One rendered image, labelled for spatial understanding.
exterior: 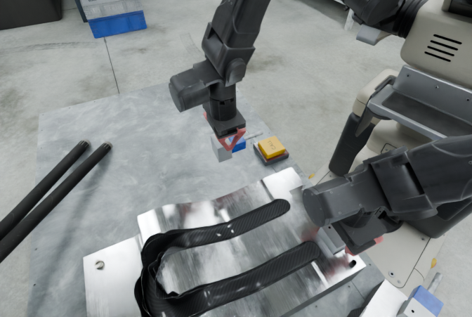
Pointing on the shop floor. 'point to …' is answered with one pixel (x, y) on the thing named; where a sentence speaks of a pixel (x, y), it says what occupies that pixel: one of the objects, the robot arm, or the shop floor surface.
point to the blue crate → (117, 24)
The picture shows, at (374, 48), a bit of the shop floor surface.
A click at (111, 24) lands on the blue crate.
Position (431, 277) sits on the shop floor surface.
